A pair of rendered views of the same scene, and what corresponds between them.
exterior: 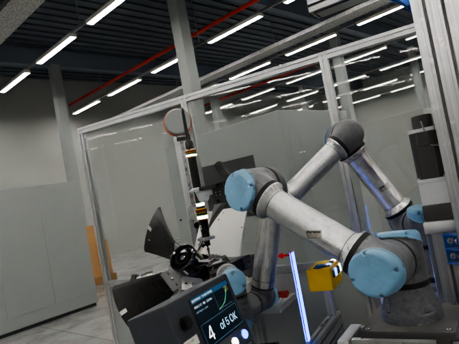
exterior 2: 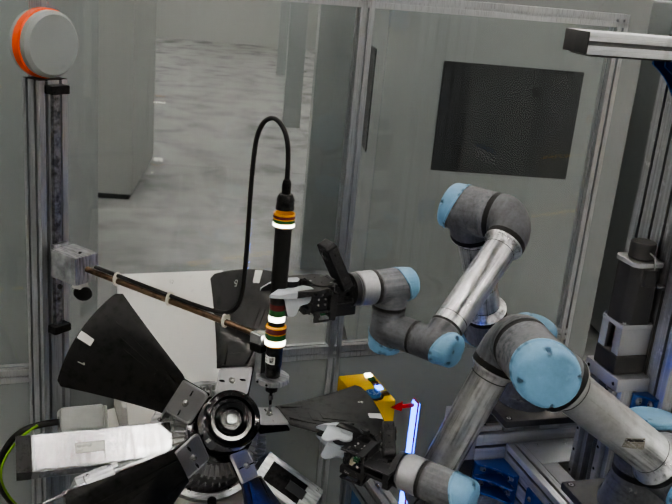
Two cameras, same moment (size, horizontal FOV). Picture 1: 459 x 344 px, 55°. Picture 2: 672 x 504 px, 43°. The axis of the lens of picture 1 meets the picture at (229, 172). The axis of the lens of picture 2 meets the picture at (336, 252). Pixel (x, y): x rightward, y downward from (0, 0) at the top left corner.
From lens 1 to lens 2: 1.60 m
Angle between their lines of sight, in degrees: 53
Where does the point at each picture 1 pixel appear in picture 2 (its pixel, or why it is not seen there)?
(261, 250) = (471, 433)
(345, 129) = (524, 221)
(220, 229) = (176, 319)
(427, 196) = (626, 345)
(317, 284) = not seen: hidden behind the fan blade
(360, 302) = not seen: hidden behind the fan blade
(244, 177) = (573, 363)
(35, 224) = not seen: outside the picture
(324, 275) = (386, 410)
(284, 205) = (604, 402)
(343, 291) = (292, 394)
